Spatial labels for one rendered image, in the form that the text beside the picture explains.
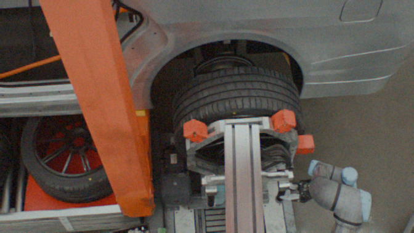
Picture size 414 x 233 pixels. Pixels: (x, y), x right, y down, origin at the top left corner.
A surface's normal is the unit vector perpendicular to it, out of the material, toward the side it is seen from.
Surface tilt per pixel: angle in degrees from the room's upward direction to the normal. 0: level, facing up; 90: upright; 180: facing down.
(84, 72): 90
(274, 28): 90
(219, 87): 17
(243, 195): 0
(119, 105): 90
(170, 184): 0
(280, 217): 0
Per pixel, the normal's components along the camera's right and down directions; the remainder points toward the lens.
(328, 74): 0.08, 0.87
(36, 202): 0.00, -0.49
